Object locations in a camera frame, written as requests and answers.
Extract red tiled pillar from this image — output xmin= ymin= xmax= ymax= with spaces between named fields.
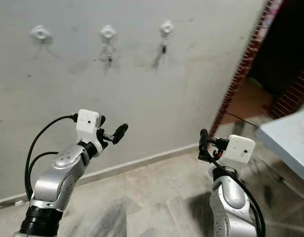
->
xmin=268 ymin=64 xmax=304 ymax=119

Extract white plastic table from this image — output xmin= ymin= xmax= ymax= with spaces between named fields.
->
xmin=256 ymin=110 xmax=304 ymax=184

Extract white wall hook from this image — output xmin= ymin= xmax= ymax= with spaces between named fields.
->
xmin=99 ymin=24 xmax=117 ymax=43
xmin=159 ymin=20 xmax=175 ymax=37
xmin=31 ymin=25 xmax=52 ymax=44

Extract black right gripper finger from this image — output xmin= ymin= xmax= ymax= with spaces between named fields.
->
xmin=199 ymin=128 xmax=211 ymax=158

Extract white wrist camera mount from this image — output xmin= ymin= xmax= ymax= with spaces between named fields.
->
xmin=76 ymin=109 xmax=102 ymax=152
xmin=218 ymin=134 xmax=256 ymax=172

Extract red tiled wall edge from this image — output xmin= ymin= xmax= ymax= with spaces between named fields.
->
xmin=210 ymin=0 xmax=283 ymax=138

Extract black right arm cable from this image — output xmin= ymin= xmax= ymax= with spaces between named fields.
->
xmin=209 ymin=138 xmax=266 ymax=237

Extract silver keys on large ring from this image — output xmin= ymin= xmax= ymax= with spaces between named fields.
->
xmin=101 ymin=43 xmax=115 ymax=65

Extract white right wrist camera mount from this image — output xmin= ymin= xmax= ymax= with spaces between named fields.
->
xmin=218 ymin=134 xmax=256 ymax=172

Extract short black left arm cable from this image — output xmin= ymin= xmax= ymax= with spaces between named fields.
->
xmin=27 ymin=151 xmax=62 ymax=198

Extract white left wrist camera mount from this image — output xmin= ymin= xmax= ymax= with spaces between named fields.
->
xmin=76 ymin=109 xmax=102 ymax=152

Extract key with black fob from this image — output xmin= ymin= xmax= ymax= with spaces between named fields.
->
xmin=161 ymin=36 xmax=169 ymax=56

